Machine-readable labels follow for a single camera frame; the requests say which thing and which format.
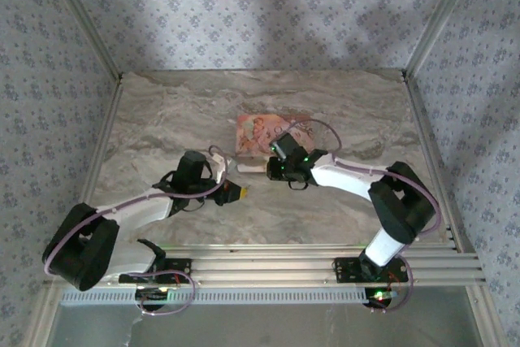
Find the pink illustrated card box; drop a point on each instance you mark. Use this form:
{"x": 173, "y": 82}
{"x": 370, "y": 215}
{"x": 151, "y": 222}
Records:
{"x": 252, "y": 135}

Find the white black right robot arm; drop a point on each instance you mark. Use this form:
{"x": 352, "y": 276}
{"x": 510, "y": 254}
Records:
{"x": 345, "y": 178}

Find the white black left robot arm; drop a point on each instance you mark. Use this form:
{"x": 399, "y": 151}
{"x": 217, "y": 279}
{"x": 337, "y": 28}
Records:
{"x": 138, "y": 209}

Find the black controller board with light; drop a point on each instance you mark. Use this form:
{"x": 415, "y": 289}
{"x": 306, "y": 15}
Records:
{"x": 380, "y": 296}
{"x": 152, "y": 296}

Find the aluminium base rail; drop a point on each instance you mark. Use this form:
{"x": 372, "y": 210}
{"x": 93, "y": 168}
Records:
{"x": 264, "y": 261}

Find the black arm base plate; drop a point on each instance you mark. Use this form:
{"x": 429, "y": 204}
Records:
{"x": 178, "y": 267}
{"x": 345, "y": 270}

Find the aluminium table edge rail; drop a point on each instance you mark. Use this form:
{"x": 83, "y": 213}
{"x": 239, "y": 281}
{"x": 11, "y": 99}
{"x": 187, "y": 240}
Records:
{"x": 103, "y": 140}
{"x": 426, "y": 140}

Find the aluminium frame post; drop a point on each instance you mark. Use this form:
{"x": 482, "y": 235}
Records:
{"x": 443, "y": 14}
{"x": 85, "y": 18}

